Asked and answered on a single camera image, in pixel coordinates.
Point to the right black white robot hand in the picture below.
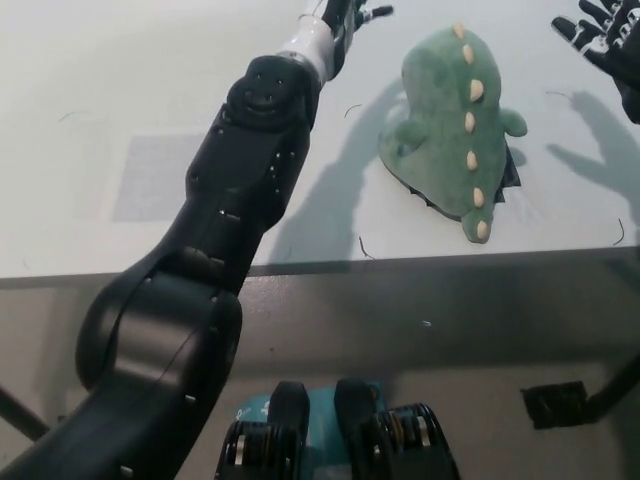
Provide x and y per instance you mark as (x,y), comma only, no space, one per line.
(620,45)

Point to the black tape patch on table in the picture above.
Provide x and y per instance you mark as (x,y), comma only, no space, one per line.
(511,172)

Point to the black floor tape patch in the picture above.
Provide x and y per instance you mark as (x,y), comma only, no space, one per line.
(552,405)

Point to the green plush dinosaur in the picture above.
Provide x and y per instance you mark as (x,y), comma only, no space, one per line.
(445,145)

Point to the black teal robot torso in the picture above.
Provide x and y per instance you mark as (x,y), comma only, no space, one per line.
(350,435)

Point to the grey translucent tape patch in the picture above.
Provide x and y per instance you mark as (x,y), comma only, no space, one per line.
(150,180)

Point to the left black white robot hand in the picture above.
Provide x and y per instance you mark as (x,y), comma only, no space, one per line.
(315,37)

